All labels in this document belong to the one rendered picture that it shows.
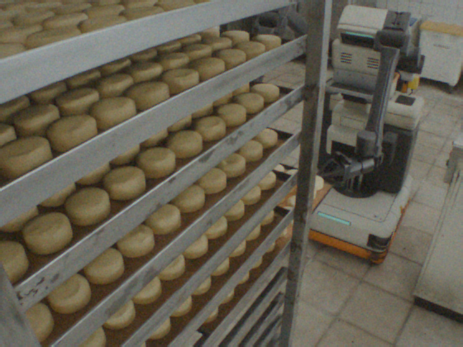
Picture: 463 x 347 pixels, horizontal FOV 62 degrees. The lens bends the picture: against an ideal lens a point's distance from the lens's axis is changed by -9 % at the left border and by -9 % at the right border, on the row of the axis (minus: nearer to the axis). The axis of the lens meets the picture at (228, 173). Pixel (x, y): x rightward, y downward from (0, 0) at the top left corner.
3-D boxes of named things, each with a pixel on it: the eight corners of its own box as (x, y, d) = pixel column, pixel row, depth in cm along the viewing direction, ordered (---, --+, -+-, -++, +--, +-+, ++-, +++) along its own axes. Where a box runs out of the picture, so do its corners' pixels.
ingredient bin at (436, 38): (409, 85, 467) (420, 21, 427) (421, 73, 510) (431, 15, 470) (453, 97, 439) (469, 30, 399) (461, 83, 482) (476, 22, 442)
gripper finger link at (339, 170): (309, 163, 116) (335, 156, 120) (307, 185, 120) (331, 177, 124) (324, 175, 111) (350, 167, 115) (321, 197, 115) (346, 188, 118)
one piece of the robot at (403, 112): (326, 168, 273) (338, 45, 229) (404, 192, 247) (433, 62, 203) (305, 192, 249) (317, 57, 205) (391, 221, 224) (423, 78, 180)
